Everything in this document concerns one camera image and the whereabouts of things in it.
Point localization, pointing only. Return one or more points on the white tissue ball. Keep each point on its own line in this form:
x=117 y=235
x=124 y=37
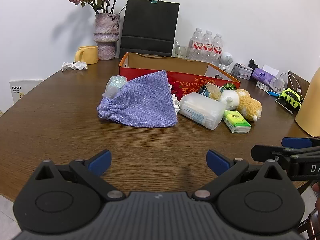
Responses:
x=175 y=103

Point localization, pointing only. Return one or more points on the snack packet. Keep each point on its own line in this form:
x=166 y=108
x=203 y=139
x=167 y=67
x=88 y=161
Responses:
x=211 y=90

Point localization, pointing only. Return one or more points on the crumpled white paper tissue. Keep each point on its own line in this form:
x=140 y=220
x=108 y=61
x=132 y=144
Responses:
x=74 y=66

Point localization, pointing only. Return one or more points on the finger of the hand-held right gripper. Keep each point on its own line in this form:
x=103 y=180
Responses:
x=297 y=142
x=265 y=153

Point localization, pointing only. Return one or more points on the beige container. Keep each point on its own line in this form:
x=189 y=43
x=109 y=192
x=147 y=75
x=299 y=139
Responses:
x=310 y=105

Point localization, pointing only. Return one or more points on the white charger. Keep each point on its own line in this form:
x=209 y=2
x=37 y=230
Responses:
x=272 y=83

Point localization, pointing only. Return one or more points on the yellow-green toy car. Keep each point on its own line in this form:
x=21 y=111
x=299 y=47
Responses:
x=290 y=98

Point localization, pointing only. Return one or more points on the yellow mug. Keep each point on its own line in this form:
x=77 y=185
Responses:
x=87 y=54

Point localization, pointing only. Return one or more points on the brown cardboard piece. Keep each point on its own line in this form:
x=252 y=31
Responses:
x=300 y=82

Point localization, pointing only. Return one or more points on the clear cotton swab box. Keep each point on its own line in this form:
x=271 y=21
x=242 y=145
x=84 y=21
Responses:
x=200 y=110

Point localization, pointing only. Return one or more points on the white robot toy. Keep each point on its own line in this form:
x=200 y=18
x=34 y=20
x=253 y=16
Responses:
x=226 y=60

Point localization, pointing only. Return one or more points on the green tissue packet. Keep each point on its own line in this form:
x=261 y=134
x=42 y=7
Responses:
x=236 y=121

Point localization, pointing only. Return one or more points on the grey pouch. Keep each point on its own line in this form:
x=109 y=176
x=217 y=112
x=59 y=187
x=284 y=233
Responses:
x=242 y=71

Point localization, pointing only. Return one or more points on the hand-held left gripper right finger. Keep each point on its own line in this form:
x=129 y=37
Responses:
x=217 y=161

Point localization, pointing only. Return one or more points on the red cardboard box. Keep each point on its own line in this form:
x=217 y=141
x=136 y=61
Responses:
x=147 y=62

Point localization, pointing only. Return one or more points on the iridescent mesh flower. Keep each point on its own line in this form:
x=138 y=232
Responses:
x=117 y=83

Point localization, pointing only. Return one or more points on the white and yellow plush toy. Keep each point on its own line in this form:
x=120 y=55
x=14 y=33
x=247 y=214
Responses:
x=242 y=100

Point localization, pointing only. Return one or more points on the purple ceramic vase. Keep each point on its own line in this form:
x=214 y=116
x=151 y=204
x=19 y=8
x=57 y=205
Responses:
x=106 y=35

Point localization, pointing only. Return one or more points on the purple tissue pack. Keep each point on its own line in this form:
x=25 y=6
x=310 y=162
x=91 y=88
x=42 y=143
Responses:
x=262 y=75

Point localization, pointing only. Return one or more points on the clear glass cup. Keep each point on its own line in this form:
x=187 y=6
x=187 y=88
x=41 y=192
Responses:
x=181 y=51

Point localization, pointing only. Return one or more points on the white box by wall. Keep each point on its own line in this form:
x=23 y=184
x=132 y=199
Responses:
x=23 y=88

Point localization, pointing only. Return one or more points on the black paper bag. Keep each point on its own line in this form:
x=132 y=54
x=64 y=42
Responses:
x=150 y=27

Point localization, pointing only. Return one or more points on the small black box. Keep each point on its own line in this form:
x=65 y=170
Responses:
x=253 y=65

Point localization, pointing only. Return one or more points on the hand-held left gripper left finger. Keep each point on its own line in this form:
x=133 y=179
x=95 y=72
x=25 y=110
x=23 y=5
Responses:
x=100 y=160

